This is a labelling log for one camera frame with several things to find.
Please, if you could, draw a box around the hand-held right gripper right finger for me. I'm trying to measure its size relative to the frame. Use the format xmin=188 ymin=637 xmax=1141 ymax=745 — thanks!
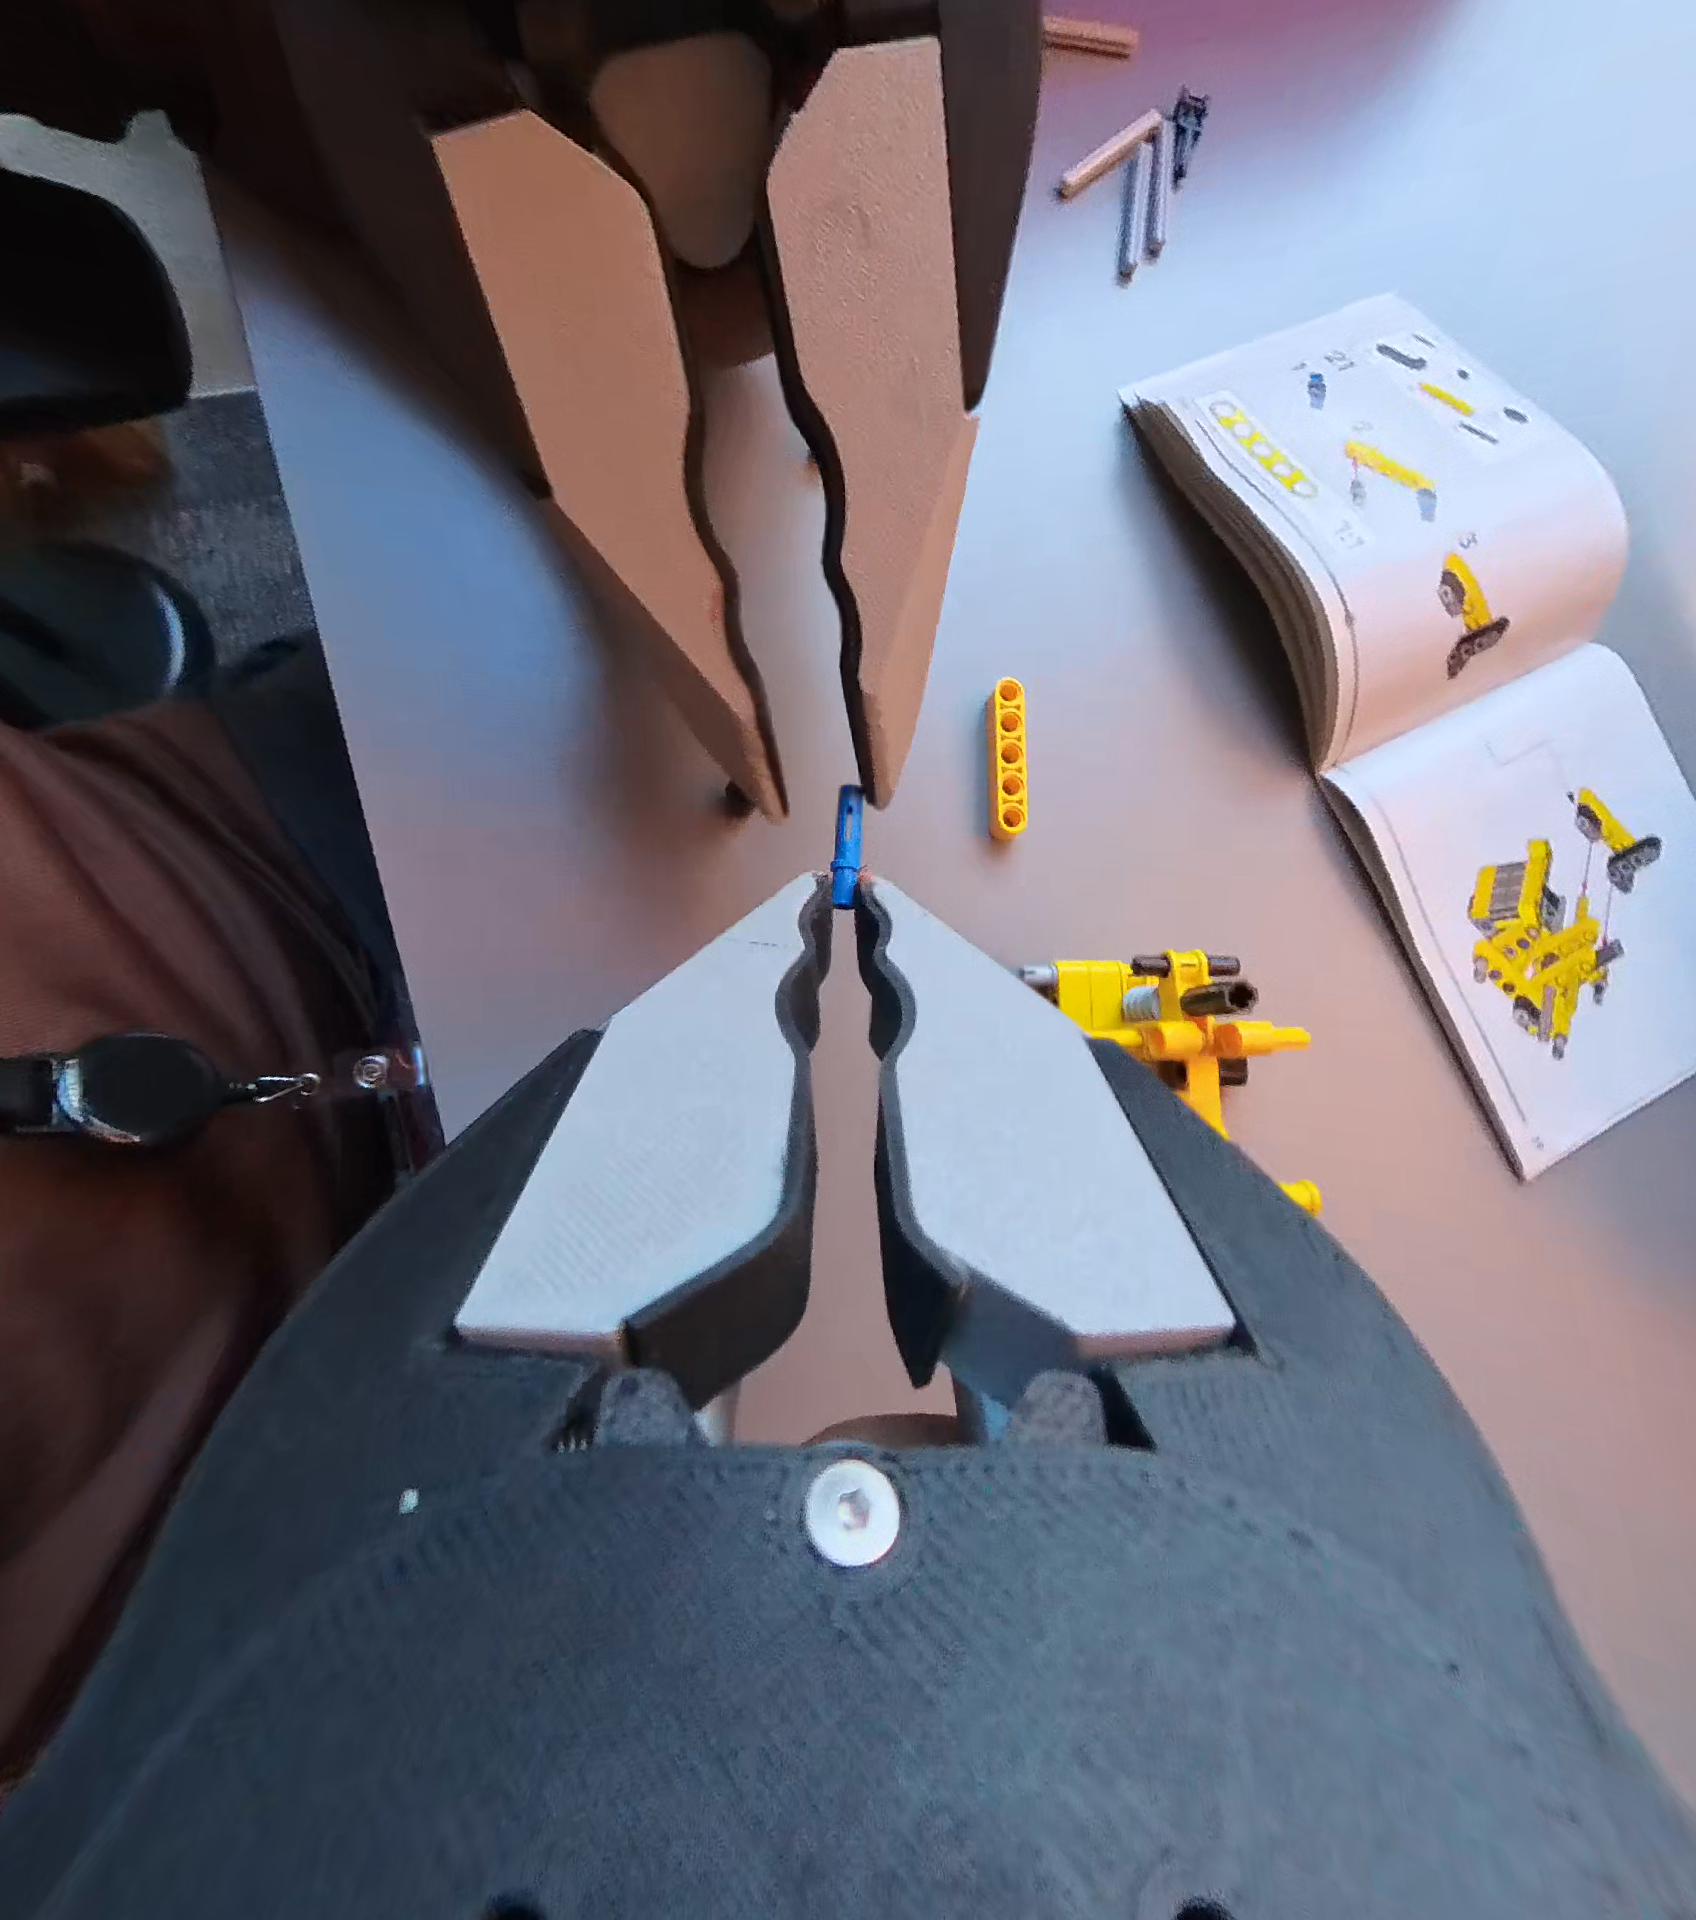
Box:
xmin=856 ymin=874 xmax=1241 ymax=1444

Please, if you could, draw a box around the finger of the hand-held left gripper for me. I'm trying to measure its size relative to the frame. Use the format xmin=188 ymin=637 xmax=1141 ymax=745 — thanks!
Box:
xmin=765 ymin=38 xmax=982 ymax=810
xmin=436 ymin=107 xmax=787 ymax=820

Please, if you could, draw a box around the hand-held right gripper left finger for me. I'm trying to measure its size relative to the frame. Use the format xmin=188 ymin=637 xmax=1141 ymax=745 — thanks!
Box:
xmin=457 ymin=870 xmax=838 ymax=1413

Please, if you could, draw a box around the yellow lego vehicle assembly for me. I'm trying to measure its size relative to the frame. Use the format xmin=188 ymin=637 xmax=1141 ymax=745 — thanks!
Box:
xmin=1020 ymin=948 xmax=1320 ymax=1215

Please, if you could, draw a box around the yellow lego beam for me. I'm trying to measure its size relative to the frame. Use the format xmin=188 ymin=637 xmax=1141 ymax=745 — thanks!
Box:
xmin=989 ymin=678 xmax=1032 ymax=841

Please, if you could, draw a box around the lego instruction booklet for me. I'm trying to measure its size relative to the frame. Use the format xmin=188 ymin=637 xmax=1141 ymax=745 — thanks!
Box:
xmin=1118 ymin=289 xmax=1696 ymax=1180

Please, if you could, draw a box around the black office chair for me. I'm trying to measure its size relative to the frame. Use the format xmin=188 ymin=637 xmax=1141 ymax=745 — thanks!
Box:
xmin=0 ymin=149 xmax=224 ymax=734

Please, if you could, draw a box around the black badge reel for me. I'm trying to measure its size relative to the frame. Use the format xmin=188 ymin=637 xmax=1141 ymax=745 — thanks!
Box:
xmin=50 ymin=1032 xmax=436 ymax=1157

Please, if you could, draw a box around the person's brown shirt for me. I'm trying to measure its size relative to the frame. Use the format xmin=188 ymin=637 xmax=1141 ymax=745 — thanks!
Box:
xmin=0 ymin=629 xmax=445 ymax=1859

